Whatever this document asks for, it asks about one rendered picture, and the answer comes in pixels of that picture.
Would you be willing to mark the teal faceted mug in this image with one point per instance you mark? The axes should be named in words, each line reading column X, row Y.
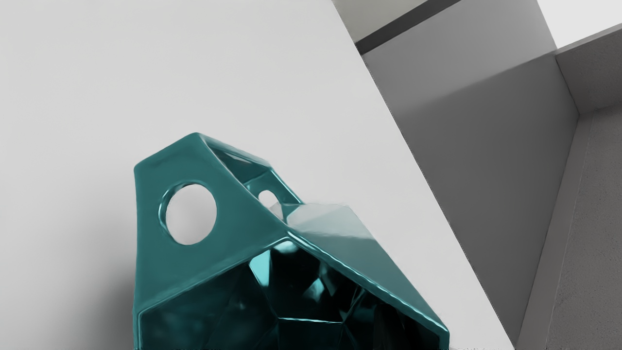
column 243, row 253

